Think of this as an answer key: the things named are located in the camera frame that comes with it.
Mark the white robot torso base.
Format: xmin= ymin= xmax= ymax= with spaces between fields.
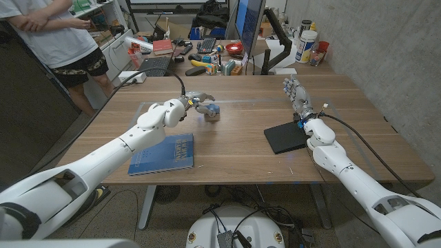
xmin=185 ymin=205 xmax=286 ymax=248

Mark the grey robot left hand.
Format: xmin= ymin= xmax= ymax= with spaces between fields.
xmin=183 ymin=90 xmax=218 ymax=118

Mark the blue storage bin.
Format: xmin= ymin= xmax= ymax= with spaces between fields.
xmin=188 ymin=26 xmax=227 ymax=41

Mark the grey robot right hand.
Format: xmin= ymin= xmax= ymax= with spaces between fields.
xmin=283 ymin=75 xmax=316 ymax=122

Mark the blue toy camera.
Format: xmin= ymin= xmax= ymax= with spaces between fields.
xmin=205 ymin=103 xmax=221 ymax=120

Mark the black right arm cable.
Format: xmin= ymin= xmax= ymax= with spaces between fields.
xmin=317 ymin=102 xmax=424 ymax=200

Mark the black folder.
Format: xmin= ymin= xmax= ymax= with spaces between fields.
xmin=263 ymin=120 xmax=309 ymax=155

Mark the white shelf cabinet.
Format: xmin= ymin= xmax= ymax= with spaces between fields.
xmin=70 ymin=0 xmax=135 ymax=83

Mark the white rolled tube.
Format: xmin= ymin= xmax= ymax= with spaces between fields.
xmin=123 ymin=36 xmax=154 ymax=53

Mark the white power strip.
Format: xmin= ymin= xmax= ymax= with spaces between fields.
xmin=118 ymin=70 xmax=147 ymax=84

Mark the black keyboard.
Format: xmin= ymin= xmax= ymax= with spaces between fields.
xmin=196 ymin=37 xmax=217 ymax=54

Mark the grey table leg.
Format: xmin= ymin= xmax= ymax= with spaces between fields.
xmin=308 ymin=183 xmax=334 ymax=230
xmin=137 ymin=185 xmax=158 ymax=231

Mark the black round floor fan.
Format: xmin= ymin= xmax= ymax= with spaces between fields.
xmin=154 ymin=185 xmax=182 ymax=205

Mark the black laptop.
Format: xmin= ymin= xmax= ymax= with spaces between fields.
xmin=136 ymin=37 xmax=183 ymax=77

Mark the black oblong case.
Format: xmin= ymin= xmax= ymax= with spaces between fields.
xmin=185 ymin=66 xmax=207 ymax=77

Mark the person in white shirt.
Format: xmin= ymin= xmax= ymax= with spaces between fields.
xmin=0 ymin=0 xmax=116 ymax=118

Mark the yellow black floor object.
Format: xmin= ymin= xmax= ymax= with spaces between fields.
xmin=88 ymin=185 xmax=112 ymax=207

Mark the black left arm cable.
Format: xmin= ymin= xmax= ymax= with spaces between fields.
xmin=30 ymin=67 xmax=187 ymax=176

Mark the blue hardcover book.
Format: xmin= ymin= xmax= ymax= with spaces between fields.
xmin=127 ymin=133 xmax=195 ymax=176

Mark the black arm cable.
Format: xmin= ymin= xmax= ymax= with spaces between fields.
xmin=317 ymin=102 xmax=424 ymax=200
xmin=30 ymin=67 xmax=187 ymax=176

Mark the computer monitor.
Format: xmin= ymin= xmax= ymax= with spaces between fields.
xmin=234 ymin=0 xmax=267 ymax=58

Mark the black backpack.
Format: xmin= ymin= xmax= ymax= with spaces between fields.
xmin=191 ymin=0 xmax=231 ymax=30

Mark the red book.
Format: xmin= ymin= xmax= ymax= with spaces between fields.
xmin=152 ymin=39 xmax=174 ymax=56

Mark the red bowl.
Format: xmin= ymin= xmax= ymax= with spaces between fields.
xmin=225 ymin=41 xmax=245 ymax=56

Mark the teal sponge holder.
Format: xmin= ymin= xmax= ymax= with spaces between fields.
xmin=223 ymin=59 xmax=236 ymax=76

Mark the white wipes canister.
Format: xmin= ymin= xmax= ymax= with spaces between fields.
xmin=295 ymin=30 xmax=318 ymax=64

